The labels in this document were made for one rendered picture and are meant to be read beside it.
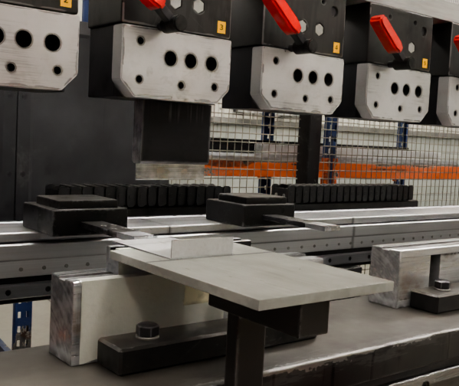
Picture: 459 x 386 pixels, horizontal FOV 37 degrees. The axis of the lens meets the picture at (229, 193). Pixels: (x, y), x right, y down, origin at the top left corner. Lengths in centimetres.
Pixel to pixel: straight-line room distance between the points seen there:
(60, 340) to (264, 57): 42
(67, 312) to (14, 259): 25
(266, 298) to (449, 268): 70
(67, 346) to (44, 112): 62
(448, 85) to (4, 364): 79
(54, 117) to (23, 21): 62
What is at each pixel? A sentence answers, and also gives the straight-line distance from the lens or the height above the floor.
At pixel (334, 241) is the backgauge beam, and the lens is 141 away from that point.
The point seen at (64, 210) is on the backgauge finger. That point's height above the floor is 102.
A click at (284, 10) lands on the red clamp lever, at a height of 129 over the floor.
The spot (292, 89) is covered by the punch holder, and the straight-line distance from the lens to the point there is 92.
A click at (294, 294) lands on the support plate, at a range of 62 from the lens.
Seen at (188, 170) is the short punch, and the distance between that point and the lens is 87.
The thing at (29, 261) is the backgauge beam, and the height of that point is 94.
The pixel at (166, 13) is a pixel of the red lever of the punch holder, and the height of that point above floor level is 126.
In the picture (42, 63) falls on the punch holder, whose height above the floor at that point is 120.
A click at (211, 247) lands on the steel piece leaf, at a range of 78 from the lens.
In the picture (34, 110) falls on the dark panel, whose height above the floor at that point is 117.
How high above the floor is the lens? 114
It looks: 5 degrees down
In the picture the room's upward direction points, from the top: 3 degrees clockwise
